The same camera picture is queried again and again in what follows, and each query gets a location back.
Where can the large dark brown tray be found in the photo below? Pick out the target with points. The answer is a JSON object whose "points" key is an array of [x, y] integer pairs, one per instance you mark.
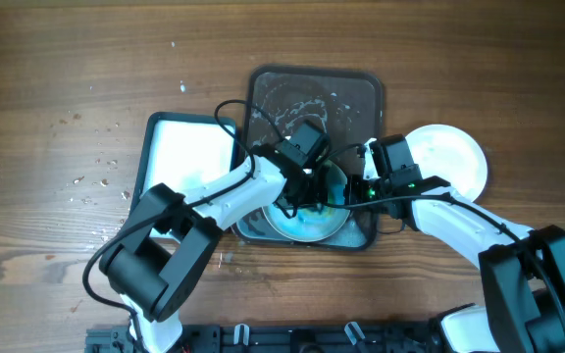
{"points": [[347, 105]]}

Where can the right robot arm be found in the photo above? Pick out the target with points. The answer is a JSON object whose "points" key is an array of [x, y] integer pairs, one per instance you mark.
{"points": [[522, 268]]}

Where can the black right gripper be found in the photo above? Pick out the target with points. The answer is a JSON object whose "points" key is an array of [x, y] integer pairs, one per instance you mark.
{"points": [[354, 190]]}

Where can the grey plate with blue stain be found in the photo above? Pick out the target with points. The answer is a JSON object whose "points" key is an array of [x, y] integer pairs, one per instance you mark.
{"points": [[314, 223]]}

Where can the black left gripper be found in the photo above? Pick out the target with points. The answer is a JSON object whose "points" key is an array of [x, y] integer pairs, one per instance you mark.
{"points": [[321, 195]]}

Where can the white plate blue stain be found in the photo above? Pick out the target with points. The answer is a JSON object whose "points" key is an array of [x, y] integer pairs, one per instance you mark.
{"points": [[426, 158]]}

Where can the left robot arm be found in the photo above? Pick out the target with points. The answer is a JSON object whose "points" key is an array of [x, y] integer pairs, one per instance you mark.
{"points": [[157, 258]]}

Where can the small dark soapy water tray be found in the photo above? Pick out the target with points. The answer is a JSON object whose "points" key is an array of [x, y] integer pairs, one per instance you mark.
{"points": [[183, 151]]}

